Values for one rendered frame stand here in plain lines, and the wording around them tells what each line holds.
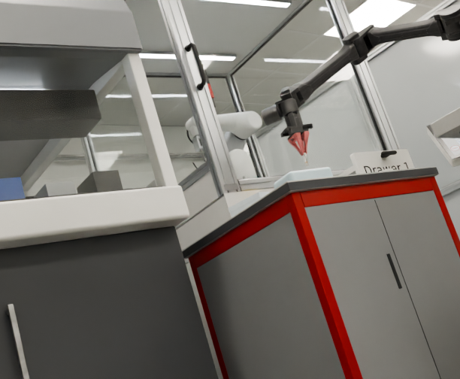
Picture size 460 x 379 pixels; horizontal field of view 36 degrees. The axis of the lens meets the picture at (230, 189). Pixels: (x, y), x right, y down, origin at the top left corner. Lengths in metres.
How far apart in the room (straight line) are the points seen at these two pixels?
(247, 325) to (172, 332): 0.23
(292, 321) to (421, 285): 0.39
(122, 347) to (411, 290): 0.81
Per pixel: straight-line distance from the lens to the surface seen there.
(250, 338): 2.11
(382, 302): 1.96
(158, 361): 2.00
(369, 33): 2.82
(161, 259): 2.08
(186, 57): 2.72
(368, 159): 2.53
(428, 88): 4.54
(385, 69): 4.72
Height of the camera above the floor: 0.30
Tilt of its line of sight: 15 degrees up
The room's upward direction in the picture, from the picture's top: 17 degrees counter-clockwise
